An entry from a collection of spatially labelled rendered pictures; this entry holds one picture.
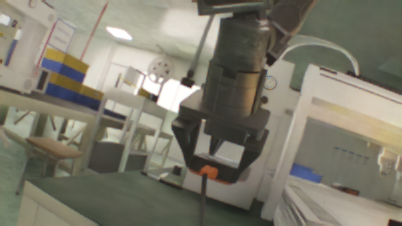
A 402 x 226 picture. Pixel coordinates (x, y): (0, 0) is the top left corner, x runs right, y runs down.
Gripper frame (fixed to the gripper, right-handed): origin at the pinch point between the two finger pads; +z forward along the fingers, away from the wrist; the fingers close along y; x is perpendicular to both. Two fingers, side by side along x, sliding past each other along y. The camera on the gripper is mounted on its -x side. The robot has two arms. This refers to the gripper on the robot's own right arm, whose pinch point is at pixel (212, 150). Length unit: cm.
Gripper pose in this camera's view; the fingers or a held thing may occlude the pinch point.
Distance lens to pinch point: 46.8
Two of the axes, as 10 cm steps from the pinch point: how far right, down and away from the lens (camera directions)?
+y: -9.3, -3.0, 2.2
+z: -3.6, 8.7, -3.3
